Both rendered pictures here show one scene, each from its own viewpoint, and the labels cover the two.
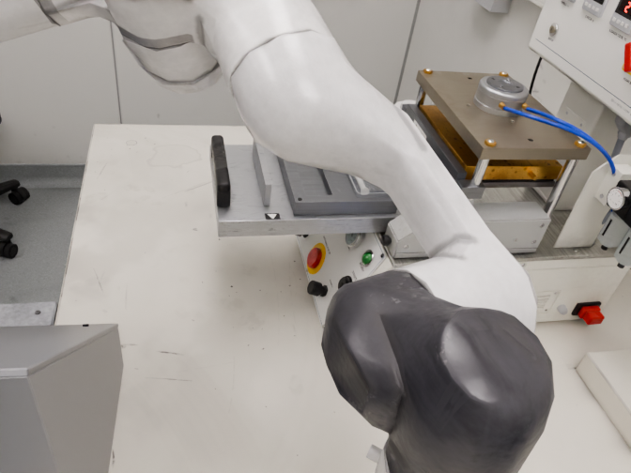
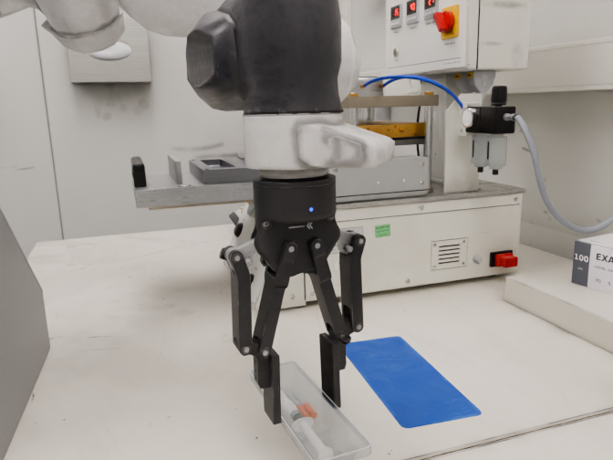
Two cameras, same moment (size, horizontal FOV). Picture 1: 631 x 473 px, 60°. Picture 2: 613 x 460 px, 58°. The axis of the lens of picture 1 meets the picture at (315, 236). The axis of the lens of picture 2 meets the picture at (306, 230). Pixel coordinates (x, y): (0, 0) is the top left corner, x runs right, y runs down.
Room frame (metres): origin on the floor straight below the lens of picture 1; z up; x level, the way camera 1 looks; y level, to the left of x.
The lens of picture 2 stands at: (-0.27, -0.13, 1.10)
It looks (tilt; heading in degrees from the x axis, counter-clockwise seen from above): 13 degrees down; 359
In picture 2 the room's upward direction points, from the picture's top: 2 degrees counter-clockwise
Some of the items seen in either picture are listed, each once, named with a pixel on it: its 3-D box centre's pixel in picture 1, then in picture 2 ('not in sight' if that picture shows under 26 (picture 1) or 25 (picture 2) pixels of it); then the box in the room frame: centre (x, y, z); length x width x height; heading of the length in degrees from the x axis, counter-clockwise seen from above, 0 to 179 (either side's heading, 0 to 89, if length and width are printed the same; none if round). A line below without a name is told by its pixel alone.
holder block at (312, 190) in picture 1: (332, 172); (239, 168); (0.78, -0.01, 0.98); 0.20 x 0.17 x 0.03; 18
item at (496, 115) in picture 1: (515, 126); (381, 109); (0.85, -0.29, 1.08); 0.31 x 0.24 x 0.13; 18
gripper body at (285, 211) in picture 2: not in sight; (296, 224); (0.23, -0.12, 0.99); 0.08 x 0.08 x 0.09
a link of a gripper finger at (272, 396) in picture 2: not in sight; (271, 383); (0.21, -0.09, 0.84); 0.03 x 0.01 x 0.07; 22
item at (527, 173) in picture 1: (490, 131); (364, 119); (0.85, -0.26, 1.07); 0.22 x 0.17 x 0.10; 18
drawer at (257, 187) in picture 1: (303, 177); (214, 176); (0.77, 0.03, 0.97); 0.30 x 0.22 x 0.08; 108
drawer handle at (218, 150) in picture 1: (220, 168); (138, 171); (0.73, 0.17, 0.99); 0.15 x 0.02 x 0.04; 18
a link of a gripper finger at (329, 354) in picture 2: not in sight; (329, 371); (0.24, -0.15, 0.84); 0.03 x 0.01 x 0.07; 22
